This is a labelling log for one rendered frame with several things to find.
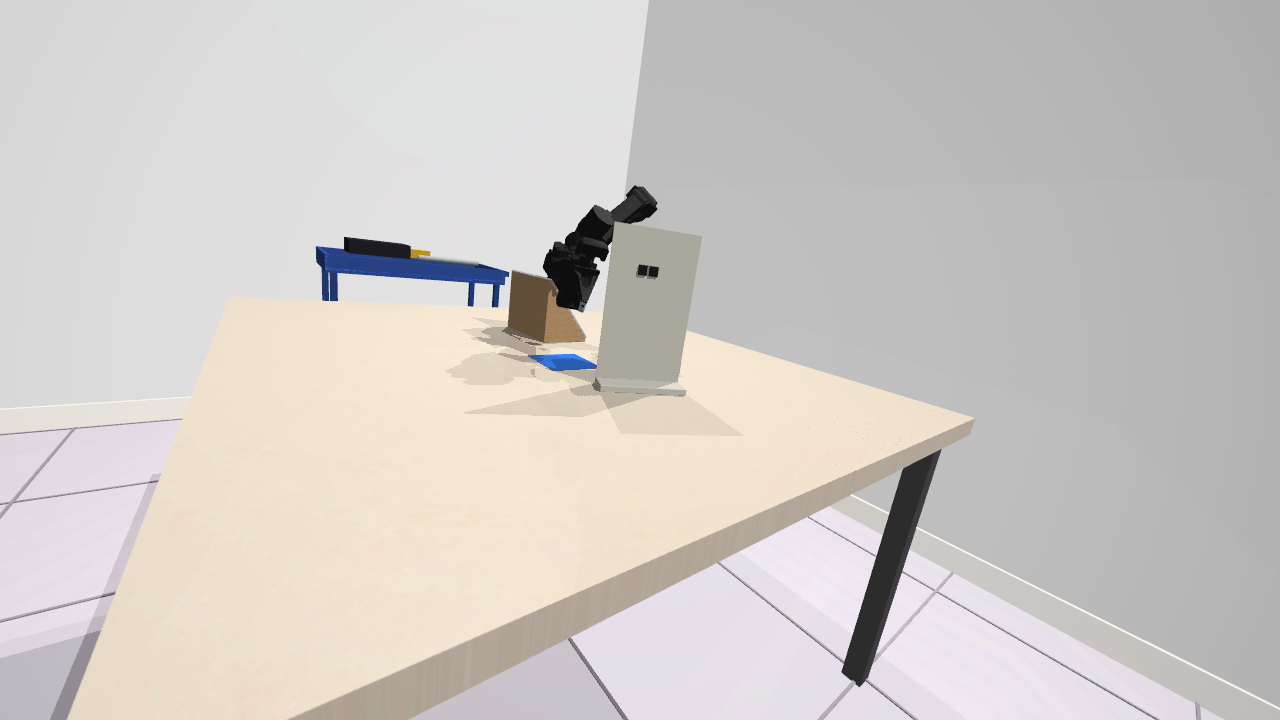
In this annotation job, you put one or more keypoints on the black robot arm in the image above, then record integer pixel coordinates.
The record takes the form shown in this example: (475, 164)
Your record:
(598, 224)

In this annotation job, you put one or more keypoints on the beige wall panel with square sockets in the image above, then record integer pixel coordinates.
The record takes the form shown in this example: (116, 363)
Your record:
(648, 297)

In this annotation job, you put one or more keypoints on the blue square zone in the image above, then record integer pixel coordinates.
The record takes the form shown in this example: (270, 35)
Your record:
(557, 362)

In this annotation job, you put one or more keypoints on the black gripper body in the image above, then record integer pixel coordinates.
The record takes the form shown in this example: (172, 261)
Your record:
(586, 250)

